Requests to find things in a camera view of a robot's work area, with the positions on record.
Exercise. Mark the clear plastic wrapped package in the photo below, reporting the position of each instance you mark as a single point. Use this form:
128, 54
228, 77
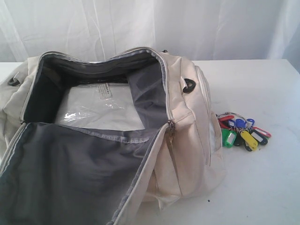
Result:
99, 106

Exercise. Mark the white backdrop curtain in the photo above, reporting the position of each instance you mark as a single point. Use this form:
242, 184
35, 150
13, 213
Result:
95, 30

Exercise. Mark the cream fabric duffel bag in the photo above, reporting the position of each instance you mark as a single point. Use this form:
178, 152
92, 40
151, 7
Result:
53, 174

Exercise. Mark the colourful key tag bunch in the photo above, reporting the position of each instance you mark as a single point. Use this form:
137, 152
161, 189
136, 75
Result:
238, 131

